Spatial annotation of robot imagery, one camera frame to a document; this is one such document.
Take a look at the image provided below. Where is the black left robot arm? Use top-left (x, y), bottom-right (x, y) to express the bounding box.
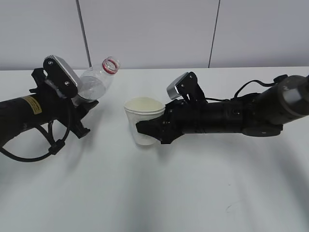
top-left (0, 68), bottom-right (98, 146)

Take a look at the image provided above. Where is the white paper cup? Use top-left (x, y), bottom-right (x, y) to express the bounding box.
top-left (124, 97), bottom-right (166, 146)

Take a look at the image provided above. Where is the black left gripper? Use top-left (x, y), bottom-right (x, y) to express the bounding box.
top-left (28, 68), bottom-right (99, 139)

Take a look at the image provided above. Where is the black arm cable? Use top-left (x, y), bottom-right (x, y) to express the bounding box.
top-left (205, 75), bottom-right (288, 102)
top-left (0, 101), bottom-right (75, 163)

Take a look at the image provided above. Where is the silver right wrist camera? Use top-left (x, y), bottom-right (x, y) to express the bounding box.
top-left (167, 72), bottom-right (205, 102)

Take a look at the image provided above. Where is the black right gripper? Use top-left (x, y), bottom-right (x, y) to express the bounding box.
top-left (136, 100), bottom-right (210, 145)

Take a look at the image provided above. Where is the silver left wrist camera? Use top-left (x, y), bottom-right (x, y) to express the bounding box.
top-left (43, 55), bottom-right (82, 99)

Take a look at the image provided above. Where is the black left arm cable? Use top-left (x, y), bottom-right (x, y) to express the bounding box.
top-left (0, 101), bottom-right (75, 163)

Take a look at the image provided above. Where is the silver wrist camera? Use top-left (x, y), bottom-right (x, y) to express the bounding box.
top-left (167, 72), bottom-right (205, 102)
top-left (43, 55), bottom-right (82, 99)

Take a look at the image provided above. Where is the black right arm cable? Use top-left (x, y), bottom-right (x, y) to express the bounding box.
top-left (205, 75), bottom-right (288, 102)

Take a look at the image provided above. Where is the clear plastic water bottle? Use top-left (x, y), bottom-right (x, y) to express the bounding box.
top-left (78, 56), bottom-right (120, 101)

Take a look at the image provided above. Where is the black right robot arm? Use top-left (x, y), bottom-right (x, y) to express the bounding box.
top-left (136, 72), bottom-right (309, 144)

